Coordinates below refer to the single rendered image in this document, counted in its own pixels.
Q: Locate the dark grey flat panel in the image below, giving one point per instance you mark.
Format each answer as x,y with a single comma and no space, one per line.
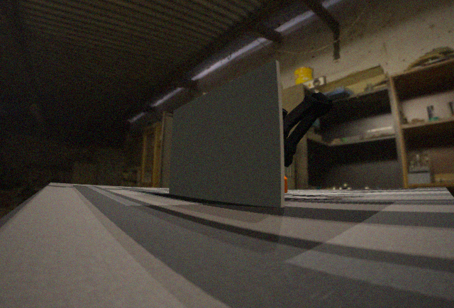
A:
227,145

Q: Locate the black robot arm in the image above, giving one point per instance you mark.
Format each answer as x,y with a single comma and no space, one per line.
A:
313,106

